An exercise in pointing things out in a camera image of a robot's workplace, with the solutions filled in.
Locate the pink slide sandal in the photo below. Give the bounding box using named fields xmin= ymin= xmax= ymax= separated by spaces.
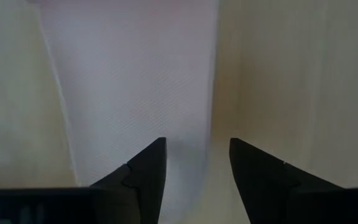
xmin=26 ymin=0 xmax=220 ymax=224

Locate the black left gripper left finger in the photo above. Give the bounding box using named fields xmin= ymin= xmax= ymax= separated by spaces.
xmin=89 ymin=136 xmax=168 ymax=224

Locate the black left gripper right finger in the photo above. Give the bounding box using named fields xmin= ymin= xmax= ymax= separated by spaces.
xmin=228 ymin=138 xmax=344 ymax=224

